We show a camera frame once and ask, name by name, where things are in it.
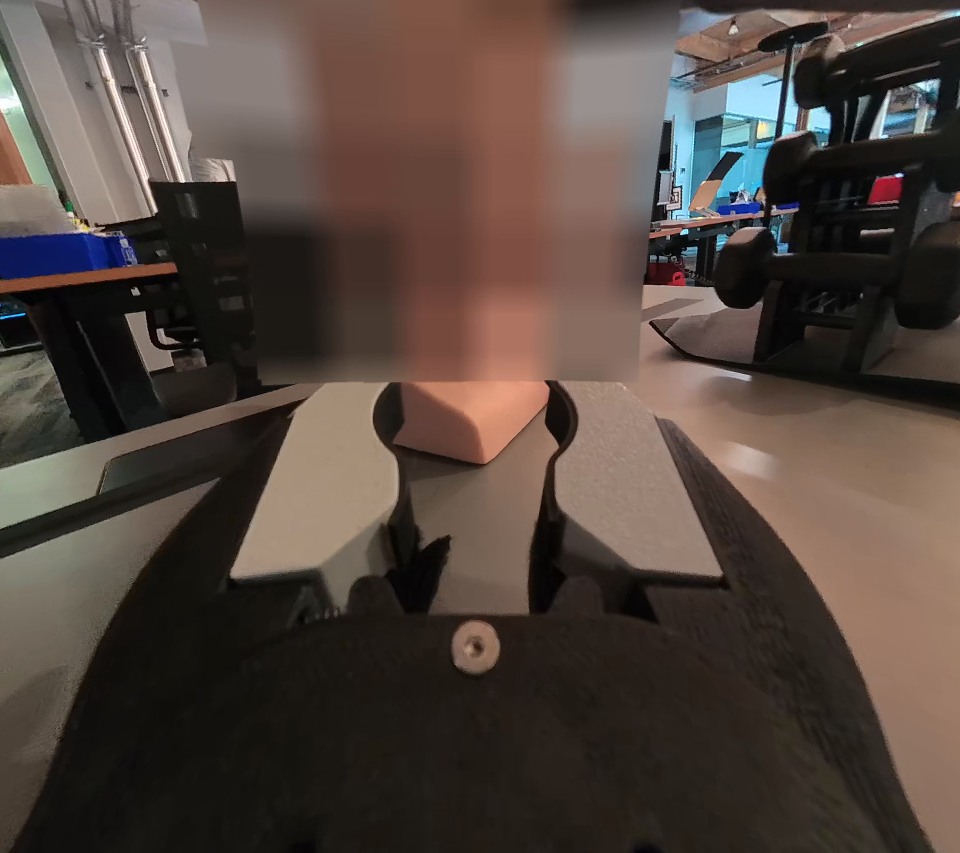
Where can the black table rail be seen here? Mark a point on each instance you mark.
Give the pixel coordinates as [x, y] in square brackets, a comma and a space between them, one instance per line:
[150, 478]

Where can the red bin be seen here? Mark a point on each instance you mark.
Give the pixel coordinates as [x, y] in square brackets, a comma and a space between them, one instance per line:
[885, 189]

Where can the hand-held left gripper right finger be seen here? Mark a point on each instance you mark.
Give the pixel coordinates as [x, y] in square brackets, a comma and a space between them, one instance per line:
[630, 485]

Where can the black cabinet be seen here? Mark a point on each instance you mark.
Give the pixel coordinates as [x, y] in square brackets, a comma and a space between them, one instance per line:
[206, 268]

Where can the clear plastic box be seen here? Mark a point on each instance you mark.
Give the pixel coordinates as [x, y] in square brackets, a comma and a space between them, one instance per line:
[30, 212]

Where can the black dumbbell rack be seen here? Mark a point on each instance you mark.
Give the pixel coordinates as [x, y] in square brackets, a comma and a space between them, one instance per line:
[847, 245]

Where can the blue plastic bin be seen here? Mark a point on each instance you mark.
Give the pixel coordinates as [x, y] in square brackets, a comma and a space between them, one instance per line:
[52, 257]

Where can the silver wall pipes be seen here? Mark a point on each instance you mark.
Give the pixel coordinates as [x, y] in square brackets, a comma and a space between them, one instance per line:
[112, 73]

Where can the pink rounded block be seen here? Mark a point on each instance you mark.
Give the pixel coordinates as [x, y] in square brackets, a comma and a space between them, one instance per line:
[465, 422]

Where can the dark grey floor mat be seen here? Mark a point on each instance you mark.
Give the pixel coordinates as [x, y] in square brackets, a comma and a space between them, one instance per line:
[712, 335]

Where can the black dumbbell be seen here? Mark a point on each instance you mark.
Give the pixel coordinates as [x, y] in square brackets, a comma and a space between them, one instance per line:
[840, 159]
[885, 62]
[817, 268]

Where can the long wooden workbench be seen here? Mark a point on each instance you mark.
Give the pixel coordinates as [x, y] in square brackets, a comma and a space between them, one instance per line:
[705, 223]

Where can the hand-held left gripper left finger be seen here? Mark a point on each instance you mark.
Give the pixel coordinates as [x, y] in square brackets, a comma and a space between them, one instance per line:
[322, 485]

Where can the wooden desk with black legs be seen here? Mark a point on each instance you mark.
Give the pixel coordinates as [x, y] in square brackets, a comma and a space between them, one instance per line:
[82, 279]

